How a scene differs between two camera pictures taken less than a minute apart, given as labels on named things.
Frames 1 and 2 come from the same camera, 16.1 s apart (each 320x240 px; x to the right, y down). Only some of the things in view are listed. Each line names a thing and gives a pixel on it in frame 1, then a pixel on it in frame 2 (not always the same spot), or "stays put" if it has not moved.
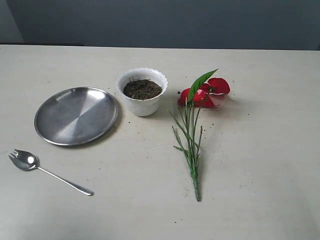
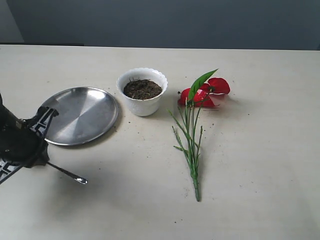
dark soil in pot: x=142 y=89 stays put
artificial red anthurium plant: x=201 y=93 stays put
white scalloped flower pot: x=143 y=88 stays put
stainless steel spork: x=26 y=161 → x=76 y=178
